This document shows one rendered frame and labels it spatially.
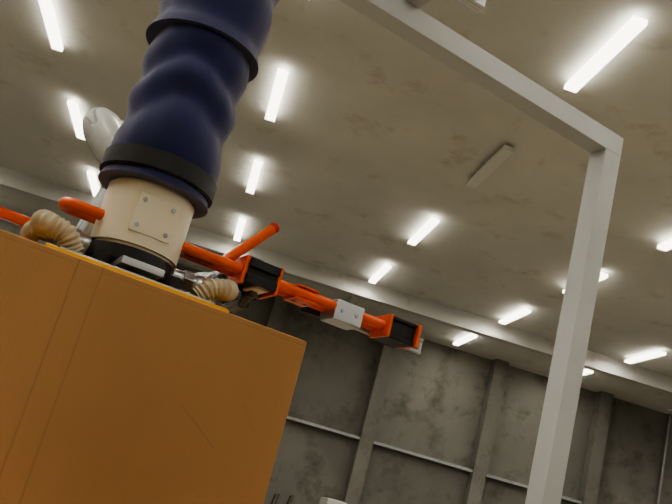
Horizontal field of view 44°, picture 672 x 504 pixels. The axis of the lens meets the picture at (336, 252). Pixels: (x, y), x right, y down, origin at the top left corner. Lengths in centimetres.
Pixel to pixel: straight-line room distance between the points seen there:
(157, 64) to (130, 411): 68
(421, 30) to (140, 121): 278
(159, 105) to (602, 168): 356
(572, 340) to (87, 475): 344
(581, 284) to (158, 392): 345
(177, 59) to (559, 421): 321
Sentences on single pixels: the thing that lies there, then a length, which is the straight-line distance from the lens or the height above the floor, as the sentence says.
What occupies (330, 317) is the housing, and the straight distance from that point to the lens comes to 175.
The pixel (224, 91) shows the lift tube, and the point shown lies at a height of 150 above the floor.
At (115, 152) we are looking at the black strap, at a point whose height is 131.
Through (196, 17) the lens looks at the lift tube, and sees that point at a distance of 169.
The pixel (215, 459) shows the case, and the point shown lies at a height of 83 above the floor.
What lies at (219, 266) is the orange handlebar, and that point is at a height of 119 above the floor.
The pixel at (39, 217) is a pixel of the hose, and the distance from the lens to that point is 151.
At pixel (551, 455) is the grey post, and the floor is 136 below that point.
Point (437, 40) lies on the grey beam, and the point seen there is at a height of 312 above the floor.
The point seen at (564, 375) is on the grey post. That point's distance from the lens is 447.
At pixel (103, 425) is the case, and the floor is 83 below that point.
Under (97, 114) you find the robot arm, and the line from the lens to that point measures 232.
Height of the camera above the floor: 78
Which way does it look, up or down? 17 degrees up
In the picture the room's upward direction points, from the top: 16 degrees clockwise
